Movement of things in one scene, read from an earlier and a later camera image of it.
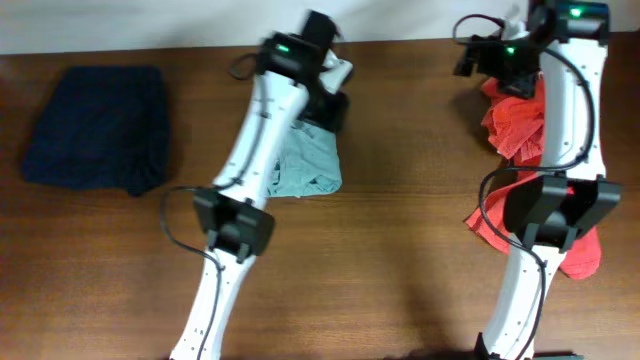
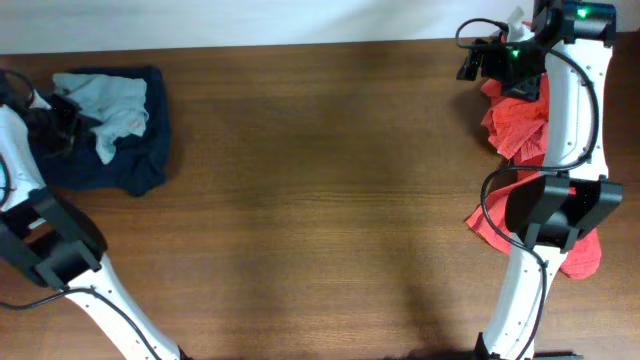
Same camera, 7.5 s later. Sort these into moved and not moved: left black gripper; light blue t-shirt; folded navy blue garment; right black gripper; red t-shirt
Moved: light blue t-shirt; left black gripper
Not moved: red t-shirt; folded navy blue garment; right black gripper
